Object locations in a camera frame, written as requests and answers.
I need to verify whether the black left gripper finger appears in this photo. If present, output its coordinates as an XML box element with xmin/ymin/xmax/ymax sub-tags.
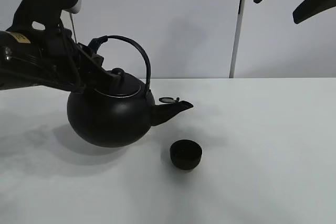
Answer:
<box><xmin>83</xmin><ymin>56</ymin><xmax>124</xmax><ymax>85</ymax></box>
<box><xmin>88</xmin><ymin>36</ymin><xmax>108</xmax><ymax>67</ymax></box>

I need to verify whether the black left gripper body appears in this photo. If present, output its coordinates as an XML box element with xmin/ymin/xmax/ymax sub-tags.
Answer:
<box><xmin>41</xmin><ymin>28</ymin><xmax>105</xmax><ymax>93</ymax></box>

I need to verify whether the black round teapot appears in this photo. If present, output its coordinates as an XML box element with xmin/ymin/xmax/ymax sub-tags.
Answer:
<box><xmin>67</xmin><ymin>35</ymin><xmax>193</xmax><ymax>148</ymax></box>

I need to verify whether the small black teacup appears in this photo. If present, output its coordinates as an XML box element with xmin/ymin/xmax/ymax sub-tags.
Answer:
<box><xmin>169</xmin><ymin>140</ymin><xmax>203</xmax><ymax>170</ymax></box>

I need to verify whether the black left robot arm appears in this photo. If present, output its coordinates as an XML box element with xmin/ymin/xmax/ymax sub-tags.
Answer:
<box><xmin>1</xmin><ymin>28</ymin><xmax>121</xmax><ymax>93</ymax></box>

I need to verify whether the grey wall panel strip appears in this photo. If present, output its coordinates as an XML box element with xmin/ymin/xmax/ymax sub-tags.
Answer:
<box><xmin>229</xmin><ymin>0</ymin><xmax>245</xmax><ymax>79</ymax></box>

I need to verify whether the black hanging wall cable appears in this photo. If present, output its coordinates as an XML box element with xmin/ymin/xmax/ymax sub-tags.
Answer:
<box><xmin>61</xmin><ymin>0</ymin><xmax>78</xmax><ymax>44</ymax></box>

